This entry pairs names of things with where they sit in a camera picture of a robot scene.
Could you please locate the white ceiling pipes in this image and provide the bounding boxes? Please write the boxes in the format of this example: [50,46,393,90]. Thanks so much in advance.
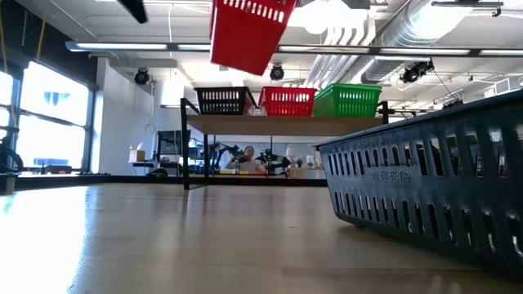
[306,24,377,89]

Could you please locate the black ceiling device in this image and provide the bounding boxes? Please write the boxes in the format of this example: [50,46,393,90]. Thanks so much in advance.
[399,60,436,85]

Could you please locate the red plastic basket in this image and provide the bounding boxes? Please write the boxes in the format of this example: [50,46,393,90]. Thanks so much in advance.
[209,0,298,78]
[257,86,318,118]

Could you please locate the black plastic basket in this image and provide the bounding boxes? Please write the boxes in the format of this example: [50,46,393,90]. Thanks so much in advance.
[193,86,258,117]
[313,88,523,283]

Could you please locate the black window frame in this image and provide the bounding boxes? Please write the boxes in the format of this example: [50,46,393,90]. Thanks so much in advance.
[0,56,99,175]

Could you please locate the silver ventilation duct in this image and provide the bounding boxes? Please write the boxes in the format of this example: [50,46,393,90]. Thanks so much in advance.
[359,0,475,85]

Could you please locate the wooden shelf with black legs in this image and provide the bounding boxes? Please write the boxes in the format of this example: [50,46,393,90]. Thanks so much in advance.
[180,96,390,191]

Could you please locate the small black monitor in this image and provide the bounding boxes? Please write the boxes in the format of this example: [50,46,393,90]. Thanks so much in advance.
[157,130,184,157]

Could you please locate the black aluminium table frame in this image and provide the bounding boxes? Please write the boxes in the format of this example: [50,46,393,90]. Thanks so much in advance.
[0,173,328,195]

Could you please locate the long ceiling light bar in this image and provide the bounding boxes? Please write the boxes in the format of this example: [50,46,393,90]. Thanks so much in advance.
[64,39,523,58]

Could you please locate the person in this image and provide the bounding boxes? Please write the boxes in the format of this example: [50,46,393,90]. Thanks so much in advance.
[226,145,266,175]

